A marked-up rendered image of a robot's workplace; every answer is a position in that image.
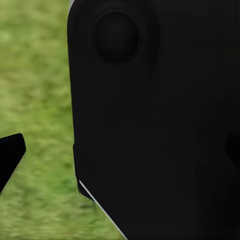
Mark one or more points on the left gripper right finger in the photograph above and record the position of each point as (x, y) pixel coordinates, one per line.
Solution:
(232, 149)

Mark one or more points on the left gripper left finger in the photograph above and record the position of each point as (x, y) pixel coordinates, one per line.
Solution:
(12, 149)

